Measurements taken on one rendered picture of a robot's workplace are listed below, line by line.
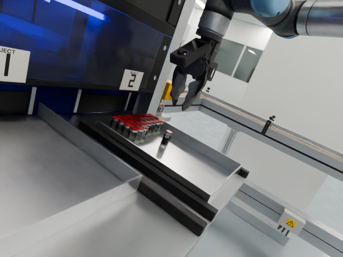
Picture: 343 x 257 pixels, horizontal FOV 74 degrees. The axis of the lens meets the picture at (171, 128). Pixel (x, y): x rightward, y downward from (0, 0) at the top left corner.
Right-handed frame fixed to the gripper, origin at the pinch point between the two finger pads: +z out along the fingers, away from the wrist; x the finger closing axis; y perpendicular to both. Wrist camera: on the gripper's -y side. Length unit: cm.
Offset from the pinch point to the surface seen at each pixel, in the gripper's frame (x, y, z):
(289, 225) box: -50, 85, 53
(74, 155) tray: 4.1, -26.9, 13.2
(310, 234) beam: -62, 90, 53
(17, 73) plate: 15.5, -34.1, 0.8
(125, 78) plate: 15.9, -5.8, -0.9
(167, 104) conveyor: 28, 42, 12
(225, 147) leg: 2, 91, 32
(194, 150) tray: -6.4, 9.2, 13.2
